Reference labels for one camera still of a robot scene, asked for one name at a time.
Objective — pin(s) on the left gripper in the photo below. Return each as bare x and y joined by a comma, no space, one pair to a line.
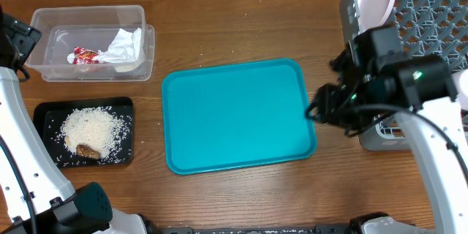
24,36

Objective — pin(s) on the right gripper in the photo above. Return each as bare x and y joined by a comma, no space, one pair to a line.
330,112

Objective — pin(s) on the small white napkin piece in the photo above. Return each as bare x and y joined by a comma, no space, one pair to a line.
71,58

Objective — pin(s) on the red snack wrapper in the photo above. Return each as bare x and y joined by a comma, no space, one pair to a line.
84,56

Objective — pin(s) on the white rice pile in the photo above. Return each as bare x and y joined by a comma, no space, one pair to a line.
91,129

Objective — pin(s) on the brown food piece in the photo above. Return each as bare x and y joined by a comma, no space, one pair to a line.
87,152

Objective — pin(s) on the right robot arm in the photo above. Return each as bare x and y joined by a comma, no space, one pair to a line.
378,80

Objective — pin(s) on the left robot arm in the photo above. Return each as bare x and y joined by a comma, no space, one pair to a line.
40,199

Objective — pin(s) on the grey dishwasher rack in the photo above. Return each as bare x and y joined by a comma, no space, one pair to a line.
425,27

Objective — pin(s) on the clear plastic bin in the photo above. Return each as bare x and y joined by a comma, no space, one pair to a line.
65,28

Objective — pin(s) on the black plastic tray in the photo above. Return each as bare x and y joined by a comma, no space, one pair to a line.
44,117

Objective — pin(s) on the teal serving tray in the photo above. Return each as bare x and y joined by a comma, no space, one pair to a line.
235,116

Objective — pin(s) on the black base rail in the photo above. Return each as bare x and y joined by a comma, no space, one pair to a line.
317,229

